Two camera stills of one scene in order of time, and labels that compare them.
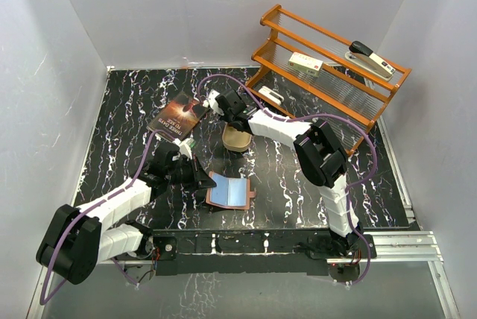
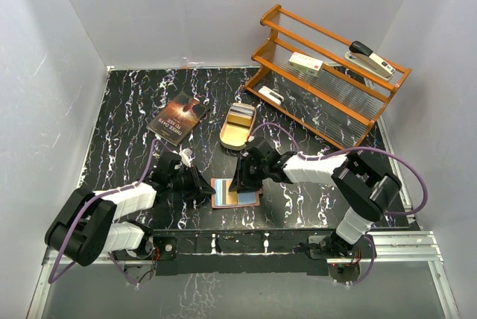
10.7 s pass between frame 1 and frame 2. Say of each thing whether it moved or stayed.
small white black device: stayed
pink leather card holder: moved
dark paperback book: stayed
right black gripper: moved
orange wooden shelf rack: stayed
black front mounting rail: stayed
